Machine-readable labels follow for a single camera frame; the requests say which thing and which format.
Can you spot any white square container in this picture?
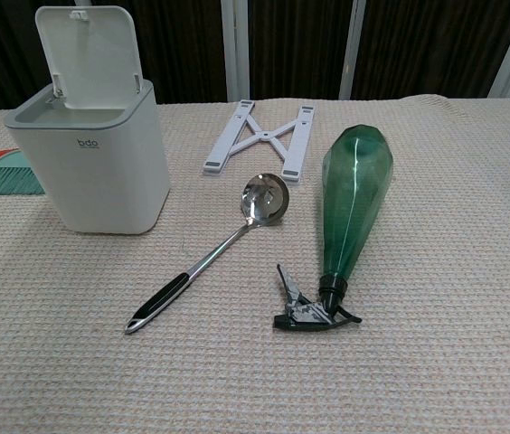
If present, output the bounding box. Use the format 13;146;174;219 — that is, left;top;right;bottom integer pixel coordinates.
4;77;175;236

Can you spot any teal small hand brush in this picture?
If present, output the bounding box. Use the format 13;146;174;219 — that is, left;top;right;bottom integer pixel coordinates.
0;148;47;196

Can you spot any white folding laptop stand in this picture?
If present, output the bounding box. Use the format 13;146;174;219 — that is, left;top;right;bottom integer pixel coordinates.
201;99;318;185

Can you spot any green spray bottle black trigger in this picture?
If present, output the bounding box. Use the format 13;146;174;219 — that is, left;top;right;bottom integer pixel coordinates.
273;125;396;330

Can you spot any black backdrop curtain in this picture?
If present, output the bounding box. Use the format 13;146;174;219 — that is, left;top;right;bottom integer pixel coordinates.
0;0;510;113

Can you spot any beige woven table cloth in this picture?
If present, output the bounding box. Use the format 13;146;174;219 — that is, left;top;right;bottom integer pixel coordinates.
0;93;510;434

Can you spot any steel ladle black handle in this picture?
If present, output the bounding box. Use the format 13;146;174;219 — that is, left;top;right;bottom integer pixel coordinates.
123;172;291;335

